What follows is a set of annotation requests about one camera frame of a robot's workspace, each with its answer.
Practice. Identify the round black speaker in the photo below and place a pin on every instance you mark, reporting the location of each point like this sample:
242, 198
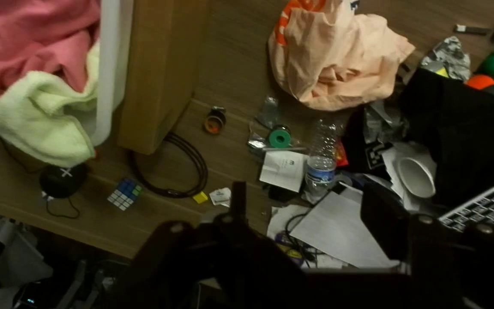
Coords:
62, 181

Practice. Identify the white paper sheet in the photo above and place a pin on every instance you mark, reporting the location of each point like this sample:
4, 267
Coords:
338, 229

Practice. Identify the clear plastic water bottle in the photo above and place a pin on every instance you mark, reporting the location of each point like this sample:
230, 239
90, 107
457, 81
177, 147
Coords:
319, 172

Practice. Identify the red snack wrapper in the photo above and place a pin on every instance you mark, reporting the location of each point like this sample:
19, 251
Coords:
342, 155

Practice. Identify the white cup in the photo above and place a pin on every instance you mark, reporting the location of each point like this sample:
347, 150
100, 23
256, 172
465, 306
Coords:
415, 178

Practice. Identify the clear plastic bag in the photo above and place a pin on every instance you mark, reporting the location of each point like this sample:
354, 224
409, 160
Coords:
261, 112

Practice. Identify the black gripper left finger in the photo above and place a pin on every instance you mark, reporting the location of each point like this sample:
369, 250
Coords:
213, 268

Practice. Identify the pale green terry towel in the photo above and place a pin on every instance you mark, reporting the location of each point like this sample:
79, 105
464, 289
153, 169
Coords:
47, 121

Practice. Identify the Rubik's cube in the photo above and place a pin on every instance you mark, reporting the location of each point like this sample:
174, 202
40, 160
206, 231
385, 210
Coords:
124, 196

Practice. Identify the small white packet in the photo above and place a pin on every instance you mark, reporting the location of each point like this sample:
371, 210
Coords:
220, 196

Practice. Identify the orange and black tape roll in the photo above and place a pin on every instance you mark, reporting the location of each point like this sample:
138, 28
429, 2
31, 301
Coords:
215, 121

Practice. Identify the black marker pen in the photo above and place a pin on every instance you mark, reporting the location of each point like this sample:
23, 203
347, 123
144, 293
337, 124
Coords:
470, 28

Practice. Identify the white plastic container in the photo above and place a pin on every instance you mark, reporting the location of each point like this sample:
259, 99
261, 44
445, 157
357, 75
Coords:
112, 57

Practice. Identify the black and white tag card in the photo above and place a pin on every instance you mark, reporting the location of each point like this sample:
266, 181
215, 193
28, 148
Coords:
378, 155

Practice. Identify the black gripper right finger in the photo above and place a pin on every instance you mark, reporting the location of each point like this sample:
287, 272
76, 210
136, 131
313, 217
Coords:
458, 268

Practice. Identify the orange toy piece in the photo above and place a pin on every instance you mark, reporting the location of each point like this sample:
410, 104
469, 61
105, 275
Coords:
481, 83

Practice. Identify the small yellow block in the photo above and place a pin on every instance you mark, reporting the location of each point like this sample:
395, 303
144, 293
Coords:
199, 198

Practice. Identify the pink garment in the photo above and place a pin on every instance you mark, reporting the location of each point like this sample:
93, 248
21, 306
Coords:
35, 40

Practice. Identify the silver patterned pouch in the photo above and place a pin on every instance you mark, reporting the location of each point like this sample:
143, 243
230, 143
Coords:
446, 57

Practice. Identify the orange and white plastic bag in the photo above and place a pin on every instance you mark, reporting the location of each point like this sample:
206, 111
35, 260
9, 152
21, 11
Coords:
338, 62

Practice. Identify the green spool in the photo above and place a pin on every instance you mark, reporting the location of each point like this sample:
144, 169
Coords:
282, 138

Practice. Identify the white paper card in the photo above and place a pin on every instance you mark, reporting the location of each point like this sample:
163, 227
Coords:
282, 171

